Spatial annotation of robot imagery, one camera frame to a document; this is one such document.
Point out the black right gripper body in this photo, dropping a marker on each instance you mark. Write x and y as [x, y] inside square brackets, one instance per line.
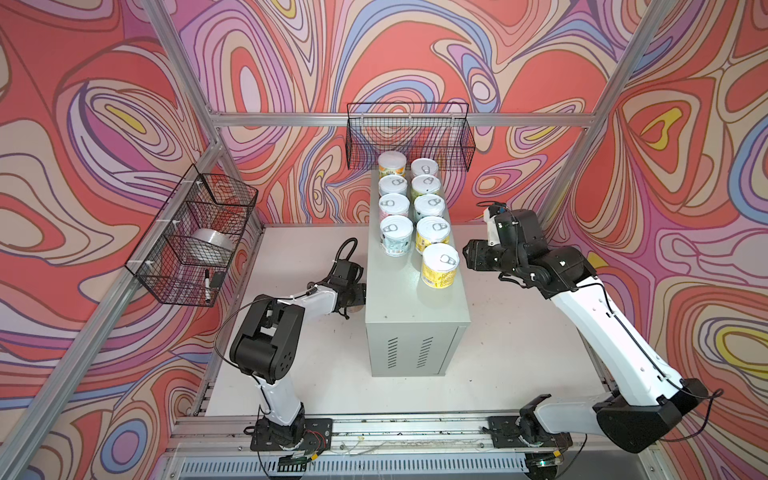
[492, 258]

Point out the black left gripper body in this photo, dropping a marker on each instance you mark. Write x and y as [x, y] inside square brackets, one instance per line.
[356, 294]

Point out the pink label can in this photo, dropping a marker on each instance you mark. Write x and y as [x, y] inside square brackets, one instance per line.
[424, 166]

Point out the brown label can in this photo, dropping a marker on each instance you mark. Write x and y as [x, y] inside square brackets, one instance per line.
[392, 184]

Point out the green label can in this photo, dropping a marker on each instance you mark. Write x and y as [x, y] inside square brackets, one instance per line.
[391, 163]

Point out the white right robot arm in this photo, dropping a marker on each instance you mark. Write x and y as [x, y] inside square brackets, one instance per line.
[650, 398]

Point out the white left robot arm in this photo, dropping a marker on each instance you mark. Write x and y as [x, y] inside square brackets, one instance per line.
[265, 348]

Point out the grey metal cabinet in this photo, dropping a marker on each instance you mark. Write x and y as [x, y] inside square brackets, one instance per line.
[412, 329]

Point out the silver tape roll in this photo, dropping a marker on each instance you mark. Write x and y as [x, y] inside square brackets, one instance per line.
[217, 241]

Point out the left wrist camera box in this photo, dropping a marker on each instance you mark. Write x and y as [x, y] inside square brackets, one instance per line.
[345, 273]

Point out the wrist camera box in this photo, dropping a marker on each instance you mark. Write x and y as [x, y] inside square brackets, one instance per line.
[512, 227]
[345, 273]

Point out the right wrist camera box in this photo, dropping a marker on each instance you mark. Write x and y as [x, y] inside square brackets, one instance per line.
[512, 227]

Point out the black wire basket back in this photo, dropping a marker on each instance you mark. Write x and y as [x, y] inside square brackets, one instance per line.
[436, 130]

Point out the black wire basket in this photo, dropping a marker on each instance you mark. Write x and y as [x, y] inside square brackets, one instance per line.
[172, 268]
[436, 130]

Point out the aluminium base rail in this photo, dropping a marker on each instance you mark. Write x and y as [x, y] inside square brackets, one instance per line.
[371, 446]

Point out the black wire basket left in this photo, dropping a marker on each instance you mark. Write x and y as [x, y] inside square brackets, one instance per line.
[172, 268]

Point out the aluminium frame crossbar back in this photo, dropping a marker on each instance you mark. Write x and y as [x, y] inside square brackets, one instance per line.
[581, 120]

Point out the aluminium frame post right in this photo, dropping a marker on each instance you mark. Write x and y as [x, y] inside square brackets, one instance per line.
[637, 47]

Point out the aluminium frame post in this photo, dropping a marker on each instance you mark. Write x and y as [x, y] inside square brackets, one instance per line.
[637, 47]
[217, 153]

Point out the aluminium frame post left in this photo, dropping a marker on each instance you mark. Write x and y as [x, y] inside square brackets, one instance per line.
[217, 153]

